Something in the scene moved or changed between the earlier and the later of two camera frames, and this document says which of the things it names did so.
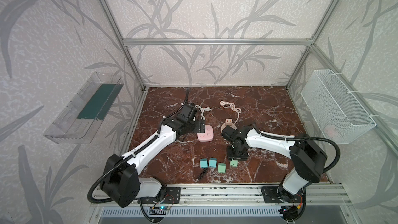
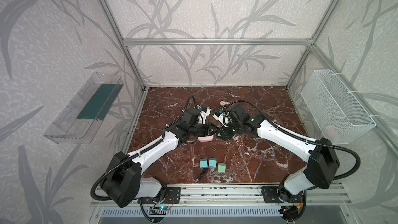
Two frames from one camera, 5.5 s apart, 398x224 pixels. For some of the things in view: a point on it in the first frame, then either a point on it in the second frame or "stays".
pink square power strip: (208, 136) stays
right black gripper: (226, 130) to (224, 129)
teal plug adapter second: (213, 162) stays
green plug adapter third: (222, 168) stays
